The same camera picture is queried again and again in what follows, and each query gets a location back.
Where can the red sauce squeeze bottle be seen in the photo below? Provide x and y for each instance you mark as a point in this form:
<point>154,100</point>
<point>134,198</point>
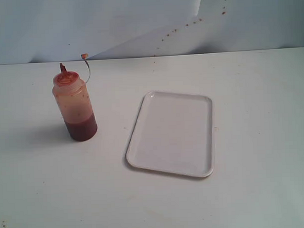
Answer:
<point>72,97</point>

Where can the white rectangular tray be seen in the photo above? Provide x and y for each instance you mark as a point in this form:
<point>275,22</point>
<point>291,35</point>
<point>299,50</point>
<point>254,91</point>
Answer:
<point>173,134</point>

